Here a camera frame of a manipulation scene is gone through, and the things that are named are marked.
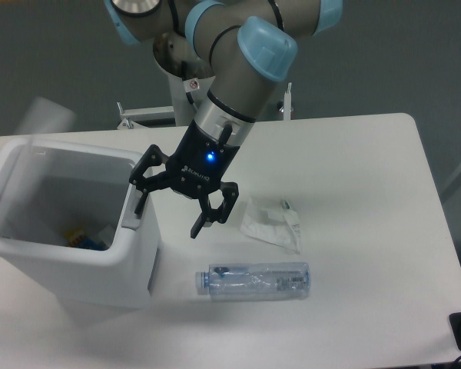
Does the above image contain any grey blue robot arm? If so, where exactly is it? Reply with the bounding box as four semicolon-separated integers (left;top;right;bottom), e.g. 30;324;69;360
104;1;343;237

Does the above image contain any yellow blue trash inside can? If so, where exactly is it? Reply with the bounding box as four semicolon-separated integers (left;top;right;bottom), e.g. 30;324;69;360
65;228;105;251

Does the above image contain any white crumpled plastic wrapper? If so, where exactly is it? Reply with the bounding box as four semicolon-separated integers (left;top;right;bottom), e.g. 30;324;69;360
240;196;302;254

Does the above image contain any black cable on pedestal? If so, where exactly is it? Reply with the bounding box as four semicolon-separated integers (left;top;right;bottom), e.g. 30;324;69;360
181;60;199;116

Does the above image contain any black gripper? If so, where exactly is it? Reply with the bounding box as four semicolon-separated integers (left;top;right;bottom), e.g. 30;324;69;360
129;122;239;239

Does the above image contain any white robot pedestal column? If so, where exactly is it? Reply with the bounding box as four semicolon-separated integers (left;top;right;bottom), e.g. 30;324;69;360
153;32;214;126

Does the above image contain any clear plastic water bottle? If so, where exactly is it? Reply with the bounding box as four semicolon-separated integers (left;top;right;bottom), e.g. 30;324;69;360
194;262;311;302

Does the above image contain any white push-button trash can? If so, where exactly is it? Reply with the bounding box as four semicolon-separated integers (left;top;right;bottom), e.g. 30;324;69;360
0;95;163;311

